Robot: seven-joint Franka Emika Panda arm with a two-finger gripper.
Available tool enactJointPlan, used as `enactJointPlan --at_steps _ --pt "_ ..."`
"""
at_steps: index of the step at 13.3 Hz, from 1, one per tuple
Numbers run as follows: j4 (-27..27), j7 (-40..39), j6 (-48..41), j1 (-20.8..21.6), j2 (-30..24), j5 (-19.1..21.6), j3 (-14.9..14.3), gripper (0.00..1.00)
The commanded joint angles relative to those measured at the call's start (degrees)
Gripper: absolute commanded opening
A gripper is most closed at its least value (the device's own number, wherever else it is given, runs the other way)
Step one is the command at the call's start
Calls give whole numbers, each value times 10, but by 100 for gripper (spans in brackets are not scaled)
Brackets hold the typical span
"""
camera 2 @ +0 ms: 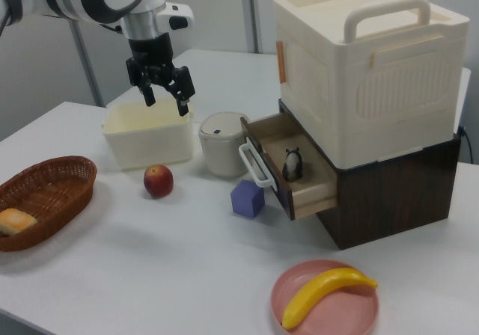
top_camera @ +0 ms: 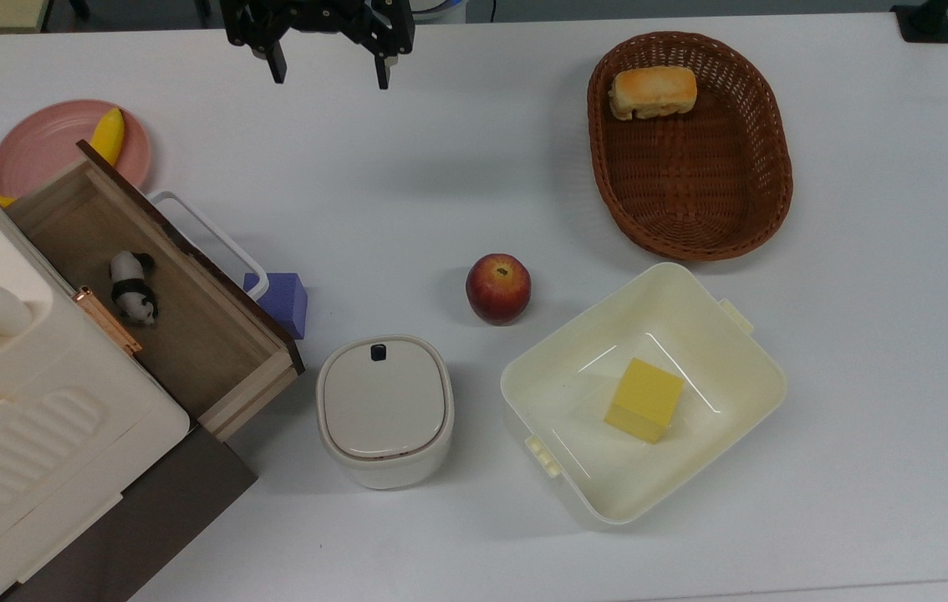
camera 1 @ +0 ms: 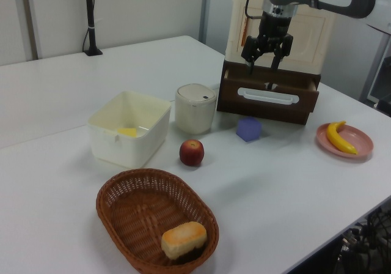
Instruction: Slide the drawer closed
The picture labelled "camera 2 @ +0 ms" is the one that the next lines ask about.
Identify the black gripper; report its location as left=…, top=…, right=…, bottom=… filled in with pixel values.
left=125, top=32, right=197, bottom=118

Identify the wooden drawer with white handle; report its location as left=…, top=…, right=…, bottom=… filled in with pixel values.
left=238, top=112, right=339, bottom=222

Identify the cream plastic open bin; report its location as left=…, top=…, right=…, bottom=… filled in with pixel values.
left=101, top=101, right=195, bottom=171

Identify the red apple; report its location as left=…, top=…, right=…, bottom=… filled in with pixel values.
left=143, top=165, right=175, bottom=199

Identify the brown wicker basket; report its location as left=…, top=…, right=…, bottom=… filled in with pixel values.
left=0, top=156, right=98, bottom=253

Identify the purple cube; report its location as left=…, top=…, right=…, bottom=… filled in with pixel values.
left=231, top=179, right=266, bottom=221

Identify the small panda figurine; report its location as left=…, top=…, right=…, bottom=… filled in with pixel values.
left=283, top=147, right=306, bottom=182

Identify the toy bread loaf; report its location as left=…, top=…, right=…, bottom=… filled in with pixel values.
left=0, top=207, right=39, bottom=238

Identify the cream plastic storage box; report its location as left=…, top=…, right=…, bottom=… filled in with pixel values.
left=272, top=0, right=471, bottom=170

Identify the dark brown wooden cabinet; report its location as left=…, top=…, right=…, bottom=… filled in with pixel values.
left=278, top=99, right=462, bottom=252

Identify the yellow toy banana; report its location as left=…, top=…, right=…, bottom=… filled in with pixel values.
left=281, top=266, right=379, bottom=331

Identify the pink plate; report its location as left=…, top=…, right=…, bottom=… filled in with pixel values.
left=270, top=259, right=380, bottom=335

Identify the black power cable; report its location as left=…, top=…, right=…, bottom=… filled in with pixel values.
left=457, top=124, right=472, bottom=164

